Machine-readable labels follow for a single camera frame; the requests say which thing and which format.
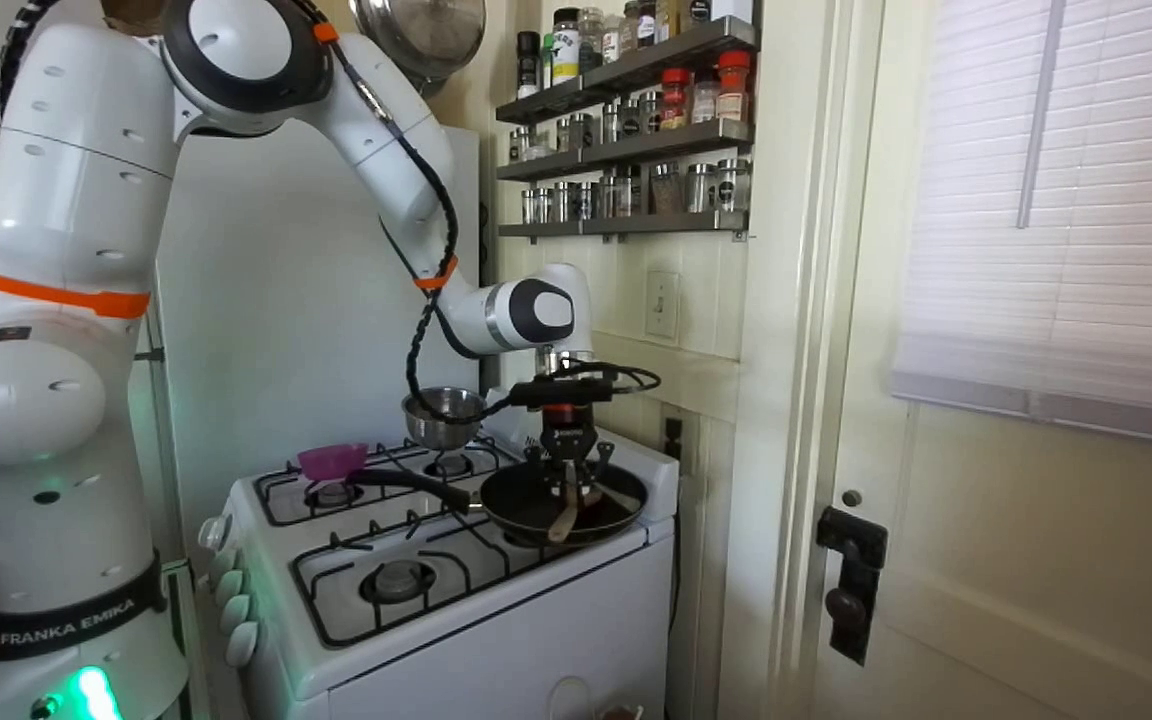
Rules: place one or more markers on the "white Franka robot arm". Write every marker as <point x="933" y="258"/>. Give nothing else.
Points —
<point x="58" y="401"/>

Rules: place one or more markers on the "black wall outlet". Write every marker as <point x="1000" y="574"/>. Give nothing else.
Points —
<point x="674" y="439"/>

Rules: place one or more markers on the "white stove knob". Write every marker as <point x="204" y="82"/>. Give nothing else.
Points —
<point x="240" y="644"/>
<point x="213" y="533"/>
<point x="236" y="614"/>
<point x="229" y="586"/>

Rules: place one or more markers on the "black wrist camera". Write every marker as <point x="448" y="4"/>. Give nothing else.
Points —
<point x="569" y="388"/>

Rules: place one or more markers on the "cream door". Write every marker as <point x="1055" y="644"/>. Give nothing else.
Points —
<point x="1000" y="574"/>

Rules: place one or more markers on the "large black lid spice jar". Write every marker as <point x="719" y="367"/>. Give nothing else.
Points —
<point x="563" y="50"/>

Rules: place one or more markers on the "dark glass spice bottle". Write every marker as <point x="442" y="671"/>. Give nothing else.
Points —
<point x="530" y="65"/>

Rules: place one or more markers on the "metal spice rack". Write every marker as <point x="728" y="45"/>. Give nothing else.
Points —
<point x="630" y="147"/>

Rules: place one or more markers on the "white refrigerator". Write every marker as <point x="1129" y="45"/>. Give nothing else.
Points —
<point x="269" y="333"/>

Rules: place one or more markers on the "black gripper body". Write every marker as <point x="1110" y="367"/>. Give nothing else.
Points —
<point x="569" y="429"/>

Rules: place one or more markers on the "black frying pan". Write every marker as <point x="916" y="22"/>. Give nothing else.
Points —
<point x="516" y="505"/>

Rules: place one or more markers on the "wooden spoon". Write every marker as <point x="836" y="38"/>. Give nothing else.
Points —
<point x="563" y="523"/>

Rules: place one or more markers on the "round gas burner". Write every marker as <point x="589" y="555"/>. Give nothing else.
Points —
<point x="396" y="580"/>

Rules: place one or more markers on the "pink bowl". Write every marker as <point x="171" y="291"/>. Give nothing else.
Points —
<point x="334" y="461"/>

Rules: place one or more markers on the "white gas stove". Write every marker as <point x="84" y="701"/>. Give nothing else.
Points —
<point x="497" y="653"/>

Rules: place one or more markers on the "red lid spice jar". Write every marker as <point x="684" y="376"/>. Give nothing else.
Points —
<point x="677" y="97"/>
<point x="733" y="89"/>

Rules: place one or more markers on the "black door lock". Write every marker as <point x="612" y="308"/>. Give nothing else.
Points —
<point x="850" y="574"/>

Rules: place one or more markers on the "white wall outlet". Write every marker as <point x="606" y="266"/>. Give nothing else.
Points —
<point x="663" y="304"/>

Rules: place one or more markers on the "black stove grate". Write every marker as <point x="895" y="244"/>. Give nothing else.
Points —
<point x="269" y="486"/>
<point x="304" y="603"/>

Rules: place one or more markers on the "white window blind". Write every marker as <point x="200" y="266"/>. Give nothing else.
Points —
<point x="1068" y="203"/>

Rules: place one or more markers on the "large hanging steel pot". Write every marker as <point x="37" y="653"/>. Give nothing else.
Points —
<point x="422" y="40"/>

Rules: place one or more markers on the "small silver pot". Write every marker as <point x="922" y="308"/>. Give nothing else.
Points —
<point x="442" y="420"/>

